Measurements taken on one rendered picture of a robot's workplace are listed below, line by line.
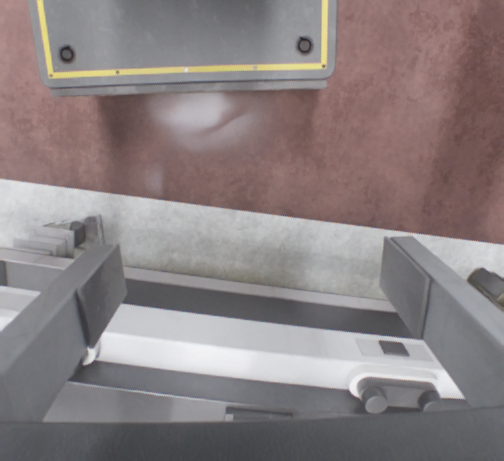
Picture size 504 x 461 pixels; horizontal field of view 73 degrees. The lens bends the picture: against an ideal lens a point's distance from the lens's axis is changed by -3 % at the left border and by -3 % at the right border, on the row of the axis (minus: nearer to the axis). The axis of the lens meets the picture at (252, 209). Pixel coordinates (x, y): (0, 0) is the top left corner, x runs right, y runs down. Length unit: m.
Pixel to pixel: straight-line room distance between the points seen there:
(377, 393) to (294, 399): 0.10
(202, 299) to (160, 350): 0.51
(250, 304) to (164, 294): 0.23
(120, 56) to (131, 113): 0.36
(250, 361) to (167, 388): 0.10
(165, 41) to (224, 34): 0.14
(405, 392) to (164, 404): 0.29
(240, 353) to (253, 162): 0.84
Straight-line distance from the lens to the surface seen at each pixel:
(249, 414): 0.46
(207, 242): 1.30
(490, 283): 1.51
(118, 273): 0.17
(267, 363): 0.47
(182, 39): 0.88
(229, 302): 0.96
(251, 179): 1.21
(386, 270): 0.17
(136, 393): 0.46
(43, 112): 1.36
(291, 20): 0.88
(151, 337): 0.46
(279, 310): 0.98
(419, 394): 0.51
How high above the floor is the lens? 1.19
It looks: 73 degrees down
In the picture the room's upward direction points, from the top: 178 degrees clockwise
